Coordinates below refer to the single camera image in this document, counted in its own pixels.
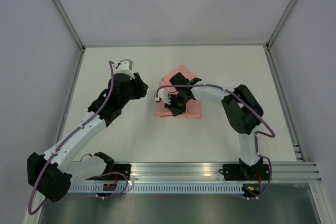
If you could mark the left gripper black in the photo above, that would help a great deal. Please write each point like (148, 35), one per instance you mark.
(140, 87)

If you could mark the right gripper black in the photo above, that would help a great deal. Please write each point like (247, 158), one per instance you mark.
(175, 110)

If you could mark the pink cloth napkin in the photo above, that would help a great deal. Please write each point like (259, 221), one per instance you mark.
(193, 107)

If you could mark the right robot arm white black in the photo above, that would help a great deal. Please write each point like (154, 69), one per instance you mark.
(243, 112)

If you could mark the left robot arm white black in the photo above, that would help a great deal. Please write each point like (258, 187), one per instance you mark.
(53, 172)

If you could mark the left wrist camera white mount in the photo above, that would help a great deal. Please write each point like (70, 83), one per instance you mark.
(125, 67)

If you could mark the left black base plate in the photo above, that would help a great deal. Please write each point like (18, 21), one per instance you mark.
(124, 169)

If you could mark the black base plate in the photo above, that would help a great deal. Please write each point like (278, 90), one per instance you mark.
(124, 169)
(239, 172)

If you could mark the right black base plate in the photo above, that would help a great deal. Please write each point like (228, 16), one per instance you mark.
(239, 172)

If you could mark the white slotted cable duct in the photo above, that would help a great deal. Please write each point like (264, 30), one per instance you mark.
(159, 188)

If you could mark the aluminium mounting rail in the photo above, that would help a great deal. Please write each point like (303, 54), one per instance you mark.
(194, 172)

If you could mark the left aluminium frame post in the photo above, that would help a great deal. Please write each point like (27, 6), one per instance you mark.
(70, 27)

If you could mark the aluminium frame post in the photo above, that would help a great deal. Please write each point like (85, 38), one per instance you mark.
(283, 18)
(70, 27)

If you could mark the right aluminium frame post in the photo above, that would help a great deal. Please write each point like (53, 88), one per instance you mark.
(283, 18)

